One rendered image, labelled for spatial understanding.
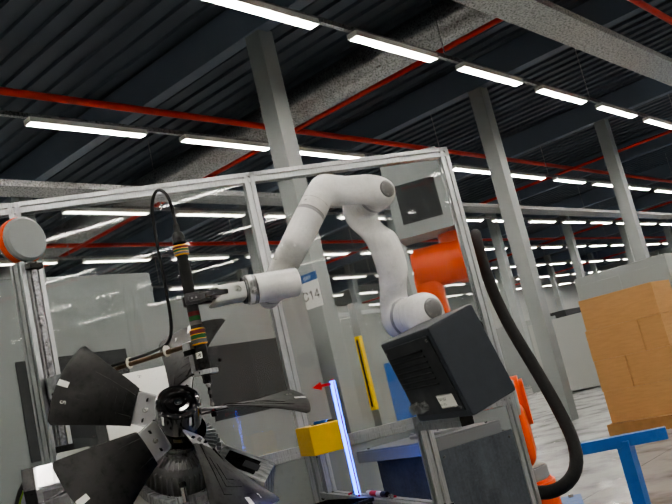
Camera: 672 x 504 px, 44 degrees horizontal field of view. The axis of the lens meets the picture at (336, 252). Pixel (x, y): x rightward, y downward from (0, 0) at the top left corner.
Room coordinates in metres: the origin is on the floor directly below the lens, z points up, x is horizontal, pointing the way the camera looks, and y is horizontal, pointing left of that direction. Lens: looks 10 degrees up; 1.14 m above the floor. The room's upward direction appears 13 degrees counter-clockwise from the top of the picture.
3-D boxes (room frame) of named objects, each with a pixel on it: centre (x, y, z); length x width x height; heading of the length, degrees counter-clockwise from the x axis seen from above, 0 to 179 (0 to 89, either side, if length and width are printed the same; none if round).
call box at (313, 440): (2.66, 0.19, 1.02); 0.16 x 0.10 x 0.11; 20
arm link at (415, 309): (2.56, -0.20, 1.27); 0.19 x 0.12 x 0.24; 32
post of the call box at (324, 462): (2.66, 0.19, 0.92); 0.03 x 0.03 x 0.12; 20
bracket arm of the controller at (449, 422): (1.79, -0.14, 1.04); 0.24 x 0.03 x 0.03; 20
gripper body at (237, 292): (2.30, 0.32, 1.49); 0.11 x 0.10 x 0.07; 110
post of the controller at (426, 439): (1.89, -0.10, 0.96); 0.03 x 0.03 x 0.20; 20
